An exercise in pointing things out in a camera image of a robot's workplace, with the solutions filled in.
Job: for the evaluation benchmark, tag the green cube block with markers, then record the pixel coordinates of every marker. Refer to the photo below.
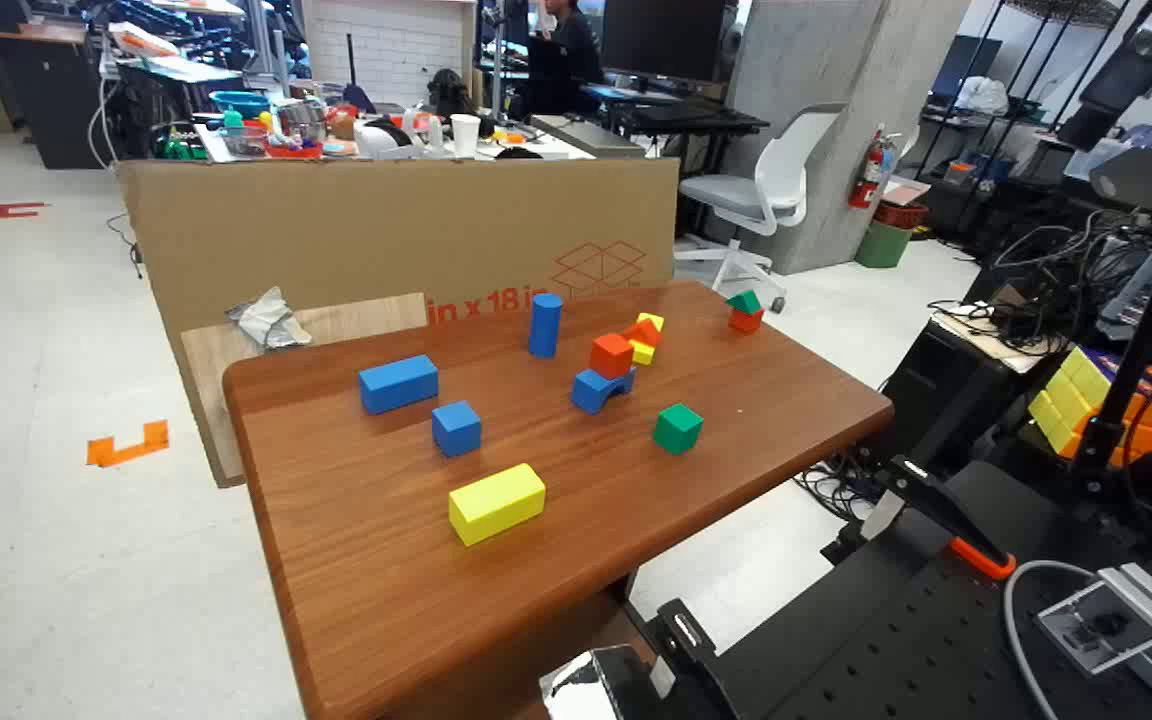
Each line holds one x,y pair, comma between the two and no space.
679,429

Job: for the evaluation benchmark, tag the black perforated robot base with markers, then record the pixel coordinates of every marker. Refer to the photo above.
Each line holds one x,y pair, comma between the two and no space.
902,631

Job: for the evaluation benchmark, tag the blue arch block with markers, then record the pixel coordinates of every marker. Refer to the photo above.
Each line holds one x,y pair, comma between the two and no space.
590,391

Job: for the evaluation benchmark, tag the orange cube block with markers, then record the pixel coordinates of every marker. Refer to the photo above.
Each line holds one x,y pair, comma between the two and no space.
610,353

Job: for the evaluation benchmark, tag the blue cylinder block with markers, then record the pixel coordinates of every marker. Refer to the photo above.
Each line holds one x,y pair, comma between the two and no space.
547,325

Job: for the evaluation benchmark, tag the small yellow block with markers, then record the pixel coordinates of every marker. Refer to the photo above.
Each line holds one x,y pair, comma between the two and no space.
641,353

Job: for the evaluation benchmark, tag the small orange block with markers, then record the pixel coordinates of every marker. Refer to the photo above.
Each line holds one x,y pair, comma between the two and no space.
646,333

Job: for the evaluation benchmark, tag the yellow block at back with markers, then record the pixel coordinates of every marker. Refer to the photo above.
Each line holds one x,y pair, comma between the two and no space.
655,322

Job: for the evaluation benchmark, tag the blue cube block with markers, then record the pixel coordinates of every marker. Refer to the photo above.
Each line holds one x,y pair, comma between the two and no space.
459,429

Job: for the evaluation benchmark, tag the yellow rectangular block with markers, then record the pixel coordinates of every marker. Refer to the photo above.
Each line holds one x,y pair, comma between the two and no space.
498,502

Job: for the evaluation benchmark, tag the orange block at corner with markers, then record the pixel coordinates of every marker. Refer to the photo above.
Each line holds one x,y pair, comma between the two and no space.
744,322

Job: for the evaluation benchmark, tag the blue rectangular block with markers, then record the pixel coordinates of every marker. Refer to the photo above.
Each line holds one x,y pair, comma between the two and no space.
398,385

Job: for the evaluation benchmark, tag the green block on orange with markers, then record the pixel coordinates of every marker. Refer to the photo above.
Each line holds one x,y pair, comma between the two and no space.
744,303

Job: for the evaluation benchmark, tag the large cardboard sheet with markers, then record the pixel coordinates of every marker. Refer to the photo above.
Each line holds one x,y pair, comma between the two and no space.
475,239

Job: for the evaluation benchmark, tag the white office chair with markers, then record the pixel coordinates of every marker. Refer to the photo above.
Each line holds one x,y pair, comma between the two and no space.
759,207

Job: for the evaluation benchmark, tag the seated person in black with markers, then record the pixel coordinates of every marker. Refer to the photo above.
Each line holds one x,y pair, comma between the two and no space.
560,61

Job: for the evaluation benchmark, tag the crumpled grey cloth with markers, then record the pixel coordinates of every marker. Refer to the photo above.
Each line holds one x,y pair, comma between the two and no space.
268,322

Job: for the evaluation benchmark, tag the green bin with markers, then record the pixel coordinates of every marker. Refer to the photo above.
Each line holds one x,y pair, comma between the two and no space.
881,244

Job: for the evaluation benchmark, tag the red fire extinguisher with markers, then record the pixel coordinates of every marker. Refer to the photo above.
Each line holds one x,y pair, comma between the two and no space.
872,170

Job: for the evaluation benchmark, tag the black computer monitor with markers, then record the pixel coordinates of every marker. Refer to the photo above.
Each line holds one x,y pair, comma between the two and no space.
664,36

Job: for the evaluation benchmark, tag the wooden board on floor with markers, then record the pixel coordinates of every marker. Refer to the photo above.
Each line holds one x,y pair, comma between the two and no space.
217,350

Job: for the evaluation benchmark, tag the cluttered toy table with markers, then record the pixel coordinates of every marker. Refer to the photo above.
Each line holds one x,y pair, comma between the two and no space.
256,125

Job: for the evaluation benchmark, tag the yellow sticky note pad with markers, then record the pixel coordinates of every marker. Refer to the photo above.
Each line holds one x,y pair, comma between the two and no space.
1065,406

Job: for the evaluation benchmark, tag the black orange handled tool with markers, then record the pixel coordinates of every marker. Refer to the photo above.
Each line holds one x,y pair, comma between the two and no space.
913,488

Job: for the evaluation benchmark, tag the black camera stand pole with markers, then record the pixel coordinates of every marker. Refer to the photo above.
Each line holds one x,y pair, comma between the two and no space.
1093,457

